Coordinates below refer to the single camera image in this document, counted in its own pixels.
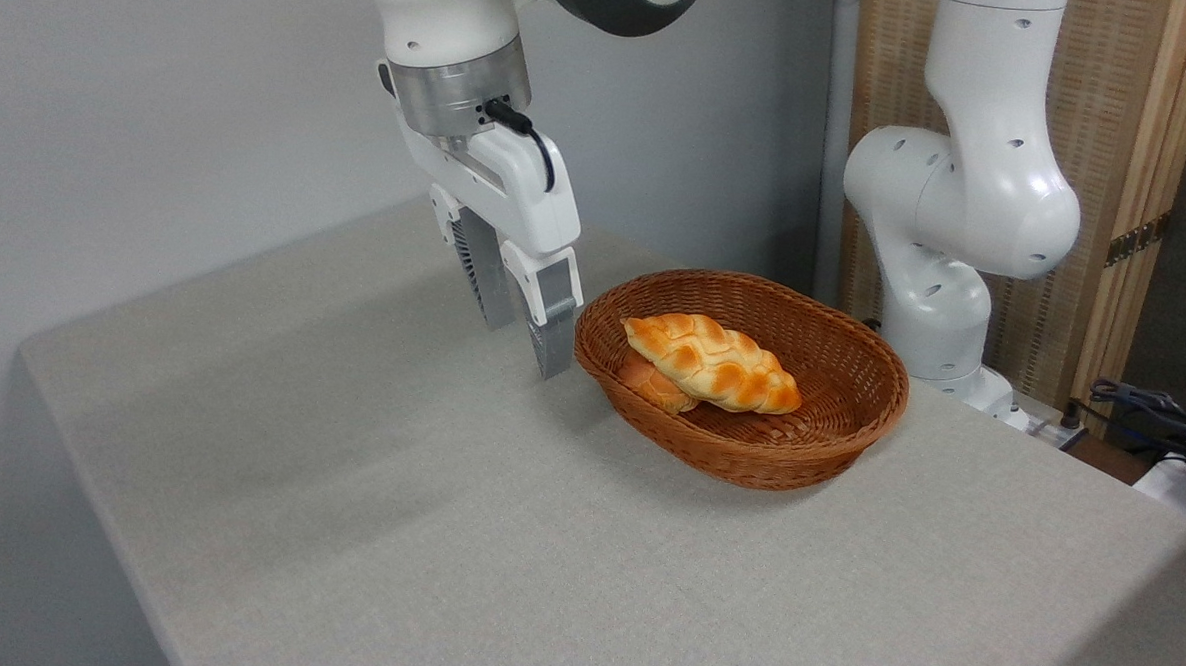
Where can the white power strip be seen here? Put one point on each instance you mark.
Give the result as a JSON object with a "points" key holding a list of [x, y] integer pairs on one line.
{"points": [[1054, 430]]}

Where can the long braided bread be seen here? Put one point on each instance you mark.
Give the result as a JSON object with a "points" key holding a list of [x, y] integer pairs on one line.
{"points": [[712, 363]]}

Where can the brown wicker basket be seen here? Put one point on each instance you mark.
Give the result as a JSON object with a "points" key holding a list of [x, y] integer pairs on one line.
{"points": [[831, 383]]}

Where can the round bread roll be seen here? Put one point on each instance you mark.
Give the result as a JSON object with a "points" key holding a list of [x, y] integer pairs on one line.
{"points": [[651, 384]]}

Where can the wooden rattan folding screen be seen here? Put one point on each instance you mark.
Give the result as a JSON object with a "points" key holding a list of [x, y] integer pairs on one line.
{"points": [[1114, 96]]}

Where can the dark metal screen hinge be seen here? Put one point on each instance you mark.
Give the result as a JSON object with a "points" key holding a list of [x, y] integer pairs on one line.
{"points": [[1138, 239]]}

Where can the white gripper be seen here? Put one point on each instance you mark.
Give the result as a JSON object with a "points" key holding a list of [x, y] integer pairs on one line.
{"points": [[519, 200]]}

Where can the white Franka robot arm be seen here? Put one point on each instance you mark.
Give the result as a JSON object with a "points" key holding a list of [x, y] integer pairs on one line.
{"points": [[960, 189]]}

